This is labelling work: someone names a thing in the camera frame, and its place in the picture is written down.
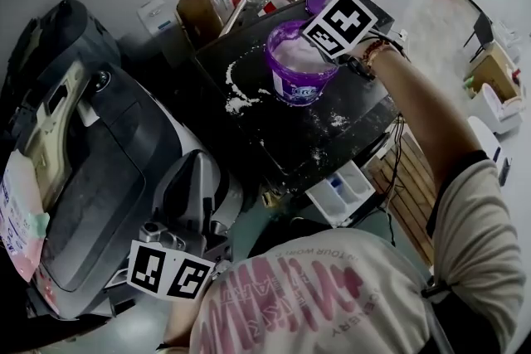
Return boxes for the beaded bracelet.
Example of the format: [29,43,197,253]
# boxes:
[359,37,396,70]

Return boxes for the dark chair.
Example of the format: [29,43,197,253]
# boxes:
[463,10,495,63]

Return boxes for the person's black trousers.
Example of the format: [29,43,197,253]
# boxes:
[246,215,333,259]

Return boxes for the wooden slat pallet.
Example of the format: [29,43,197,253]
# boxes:
[371,128,441,267]

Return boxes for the person's right forearm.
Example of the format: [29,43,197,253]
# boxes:
[364,47,486,183]

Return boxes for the person's left forearm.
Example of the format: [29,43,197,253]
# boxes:
[163,293,213,350]

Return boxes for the person's white printed shirt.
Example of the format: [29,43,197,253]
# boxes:
[157,159,528,354]

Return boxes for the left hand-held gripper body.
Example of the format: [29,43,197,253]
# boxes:
[126,221,232,300]

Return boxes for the black shoulder strap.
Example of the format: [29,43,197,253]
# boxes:
[421,275,505,354]

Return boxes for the white toilet with open lid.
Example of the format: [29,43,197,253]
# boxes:
[470,82,526,136]

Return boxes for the black bulky appliance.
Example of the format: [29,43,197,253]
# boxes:
[7,0,122,129]

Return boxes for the black cable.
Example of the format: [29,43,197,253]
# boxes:
[384,114,407,246]

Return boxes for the purple tub lid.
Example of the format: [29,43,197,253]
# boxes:
[305,0,338,17]

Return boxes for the purple detergent powder tub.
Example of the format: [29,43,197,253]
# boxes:
[264,19,340,108]

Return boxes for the metal rod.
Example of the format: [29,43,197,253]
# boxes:
[218,0,267,39]

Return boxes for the closed cardboard box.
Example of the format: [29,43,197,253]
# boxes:
[470,43,523,104]

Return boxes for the grey white top-load washing machine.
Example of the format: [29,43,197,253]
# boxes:
[0,53,246,320]

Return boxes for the black front-load washing machine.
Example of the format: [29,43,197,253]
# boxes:
[193,0,400,196]

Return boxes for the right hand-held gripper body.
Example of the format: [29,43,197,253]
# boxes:
[300,0,379,82]

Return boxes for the pink green detergent pouch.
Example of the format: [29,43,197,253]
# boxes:
[0,148,51,284]

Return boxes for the white detergent drawer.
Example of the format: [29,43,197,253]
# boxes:
[305,159,389,229]

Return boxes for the white wall box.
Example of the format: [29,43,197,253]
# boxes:
[136,0,184,51]

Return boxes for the white round toilet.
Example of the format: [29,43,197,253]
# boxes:
[467,115,514,187]

